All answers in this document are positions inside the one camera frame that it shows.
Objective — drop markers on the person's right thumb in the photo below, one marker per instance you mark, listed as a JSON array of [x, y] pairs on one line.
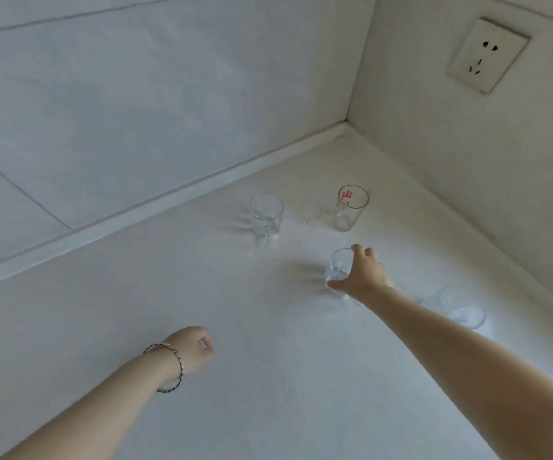
[[338, 284]]

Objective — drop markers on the person's right forearm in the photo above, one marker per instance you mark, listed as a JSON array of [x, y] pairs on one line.
[[473, 368]]

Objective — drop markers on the faceted clear drinking glass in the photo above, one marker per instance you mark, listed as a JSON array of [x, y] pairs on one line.
[[266, 217]]

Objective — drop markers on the white wall power socket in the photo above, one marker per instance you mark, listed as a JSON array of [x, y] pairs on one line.
[[488, 55]]

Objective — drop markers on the person's left hand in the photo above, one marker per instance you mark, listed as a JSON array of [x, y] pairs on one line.
[[187, 352]]

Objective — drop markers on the wide clear drinking glass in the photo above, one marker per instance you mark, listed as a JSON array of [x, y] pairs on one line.
[[463, 308]]

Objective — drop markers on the person's right hand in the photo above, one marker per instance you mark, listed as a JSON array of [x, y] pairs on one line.
[[367, 277]]

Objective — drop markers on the person's left fingers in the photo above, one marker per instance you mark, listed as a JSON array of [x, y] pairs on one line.
[[206, 344]]

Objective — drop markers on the person's left forearm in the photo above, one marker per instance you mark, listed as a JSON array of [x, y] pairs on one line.
[[94, 416]]

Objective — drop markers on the red printed clear glass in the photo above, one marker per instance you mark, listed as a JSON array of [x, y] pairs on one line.
[[350, 210]]

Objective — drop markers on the small clear drinking glass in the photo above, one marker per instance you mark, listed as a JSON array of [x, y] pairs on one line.
[[338, 263]]

